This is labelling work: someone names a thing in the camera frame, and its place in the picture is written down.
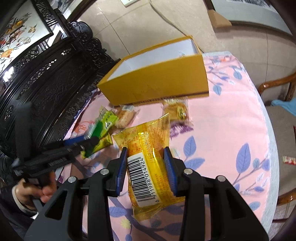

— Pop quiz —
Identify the yellow cardboard box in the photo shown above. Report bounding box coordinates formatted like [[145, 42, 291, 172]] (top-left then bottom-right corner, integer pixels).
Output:
[[97, 36, 209, 106]]

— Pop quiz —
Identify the cardboard corner protector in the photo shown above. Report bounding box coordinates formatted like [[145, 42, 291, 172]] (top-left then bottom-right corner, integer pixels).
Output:
[[207, 9, 232, 29]]

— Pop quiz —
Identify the framed lotus painting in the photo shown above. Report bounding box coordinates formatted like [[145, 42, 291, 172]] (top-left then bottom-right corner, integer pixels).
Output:
[[204, 1, 295, 37]]

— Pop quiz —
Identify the clear rice cracker packet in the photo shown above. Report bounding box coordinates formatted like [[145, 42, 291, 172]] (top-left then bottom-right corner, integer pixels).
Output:
[[114, 105, 139, 129]]

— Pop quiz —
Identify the left hand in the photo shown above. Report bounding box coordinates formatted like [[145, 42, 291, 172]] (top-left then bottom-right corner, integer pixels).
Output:
[[12, 171, 57, 210]]

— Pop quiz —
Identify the yellow cake packet with barcode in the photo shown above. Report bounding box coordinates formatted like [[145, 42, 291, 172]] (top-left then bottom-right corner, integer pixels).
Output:
[[113, 114, 185, 221]]

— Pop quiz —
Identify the dark carved wooden cabinet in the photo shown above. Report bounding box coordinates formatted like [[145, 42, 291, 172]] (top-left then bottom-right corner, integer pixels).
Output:
[[1, 1, 116, 158]]

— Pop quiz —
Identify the pink floral tablecloth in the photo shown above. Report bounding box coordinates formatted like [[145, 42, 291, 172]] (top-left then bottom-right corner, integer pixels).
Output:
[[59, 51, 279, 240]]

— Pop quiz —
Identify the blue cloth on chair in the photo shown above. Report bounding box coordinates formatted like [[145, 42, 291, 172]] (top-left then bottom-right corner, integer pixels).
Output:
[[271, 98, 296, 116]]

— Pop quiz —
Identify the framed flower picture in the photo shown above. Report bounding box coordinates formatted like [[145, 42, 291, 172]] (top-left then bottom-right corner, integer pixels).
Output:
[[1, 1, 53, 72]]

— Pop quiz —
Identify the green snack packet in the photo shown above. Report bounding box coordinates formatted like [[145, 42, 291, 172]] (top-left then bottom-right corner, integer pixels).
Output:
[[81, 106, 118, 159]]

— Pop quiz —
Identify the white double wall socket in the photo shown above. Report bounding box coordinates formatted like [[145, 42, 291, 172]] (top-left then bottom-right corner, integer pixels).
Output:
[[120, 0, 139, 8]]

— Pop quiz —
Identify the small yellow pastry packet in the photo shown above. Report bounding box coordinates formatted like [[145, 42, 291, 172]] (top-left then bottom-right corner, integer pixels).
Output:
[[162, 98, 190, 123]]

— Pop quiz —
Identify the wooden armchair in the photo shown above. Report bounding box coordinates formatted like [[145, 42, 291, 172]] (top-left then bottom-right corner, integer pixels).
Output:
[[257, 71, 296, 223]]

